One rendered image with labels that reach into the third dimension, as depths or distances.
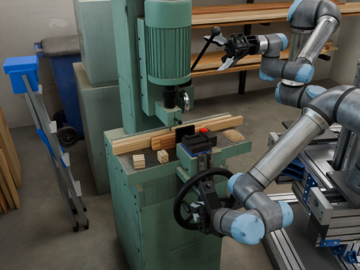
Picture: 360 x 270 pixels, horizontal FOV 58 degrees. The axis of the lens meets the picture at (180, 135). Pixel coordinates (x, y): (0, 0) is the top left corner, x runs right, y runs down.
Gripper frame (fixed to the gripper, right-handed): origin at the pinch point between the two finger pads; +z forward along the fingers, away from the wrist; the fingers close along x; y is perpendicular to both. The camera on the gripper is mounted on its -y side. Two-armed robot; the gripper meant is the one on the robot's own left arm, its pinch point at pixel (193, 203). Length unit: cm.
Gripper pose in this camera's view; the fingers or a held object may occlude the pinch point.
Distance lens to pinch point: 117.9
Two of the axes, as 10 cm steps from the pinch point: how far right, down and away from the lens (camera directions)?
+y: 1.6, 9.9, 0.1
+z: -3.8, 0.5, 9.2
